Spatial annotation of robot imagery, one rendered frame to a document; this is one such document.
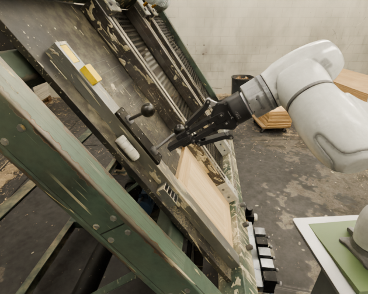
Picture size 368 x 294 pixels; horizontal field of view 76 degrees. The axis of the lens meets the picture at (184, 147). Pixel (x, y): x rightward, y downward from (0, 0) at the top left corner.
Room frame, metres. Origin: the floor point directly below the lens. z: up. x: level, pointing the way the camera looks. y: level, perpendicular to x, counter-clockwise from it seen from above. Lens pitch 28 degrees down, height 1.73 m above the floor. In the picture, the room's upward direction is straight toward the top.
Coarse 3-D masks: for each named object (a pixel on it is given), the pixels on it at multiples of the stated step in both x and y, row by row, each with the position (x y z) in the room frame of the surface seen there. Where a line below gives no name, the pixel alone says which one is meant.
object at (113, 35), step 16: (96, 0) 1.00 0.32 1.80; (112, 0) 1.04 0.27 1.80; (96, 16) 1.00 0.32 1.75; (112, 16) 1.04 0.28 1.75; (112, 32) 0.99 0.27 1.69; (112, 48) 0.99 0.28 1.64; (128, 48) 0.99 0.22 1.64; (128, 64) 0.99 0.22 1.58; (144, 64) 1.02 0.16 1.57; (144, 80) 0.98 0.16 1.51; (160, 96) 0.97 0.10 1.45; (160, 112) 0.97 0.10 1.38; (176, 112) 0.97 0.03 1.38; (192, 144) 0.96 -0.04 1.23; (208, 160) 0.95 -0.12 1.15; (224, 176) 0.98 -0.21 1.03; (224, 192) 0.94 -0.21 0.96
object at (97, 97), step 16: (48, 48) 0.63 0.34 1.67; (64, 64) 0.63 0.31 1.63; (80, 64) 0.66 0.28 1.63; (80, 80) 0.63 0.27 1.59; (96, 96) 0.62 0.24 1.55; (96, 112) 0.62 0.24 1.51; (112, 112) 0.62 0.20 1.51; (112, 128) 0.62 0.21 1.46; (144, 160) 0.61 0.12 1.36; (160, 176) 0.60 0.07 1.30; (176, 192) 0.60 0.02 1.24; (192, 208) 0.59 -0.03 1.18; (208, 224) 0.60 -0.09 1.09; (208, 240) 0.59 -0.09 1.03; (224, 240) 0.61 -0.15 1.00; (224, 256) 0.58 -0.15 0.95
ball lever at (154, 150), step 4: (180, 124) 0.67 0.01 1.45; (176, 128) 0.66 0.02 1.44; (180, 128) 0.66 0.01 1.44; (184, 128) 0.67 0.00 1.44; (176, 132) 0.66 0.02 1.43; (172, 136) 0.66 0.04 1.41; (164, 140) 0.65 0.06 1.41; (168, 140) 0.65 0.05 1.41; (160, 144) 0.64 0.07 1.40; (152, 148) 0.62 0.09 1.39; (156, 148) 0.63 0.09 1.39; (152, 152) 0.62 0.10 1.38; (156, 152) 0.62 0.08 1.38
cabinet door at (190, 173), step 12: (180, 156) 0.86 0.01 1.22; (192, 156) 0.94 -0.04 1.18; (180, 168) 0.76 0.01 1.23; (192, 168) 0.86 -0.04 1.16; (180, 180) 0.70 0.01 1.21; (192, 180) 0.78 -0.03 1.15; (204, 180) 0.88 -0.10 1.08; (192, 192) 0.71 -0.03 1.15; (204, 192) 0.80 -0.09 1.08; (216, 192) 0.89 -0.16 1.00; (204, 204) 0.73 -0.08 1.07; (216, 204) 0.81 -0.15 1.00; (228, 204) 0.92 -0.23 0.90; (216, 216) 0.74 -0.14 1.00; (228, 216) 0.83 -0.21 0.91; (228, 228) 0.75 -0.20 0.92; (228, 240) 0.68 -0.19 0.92
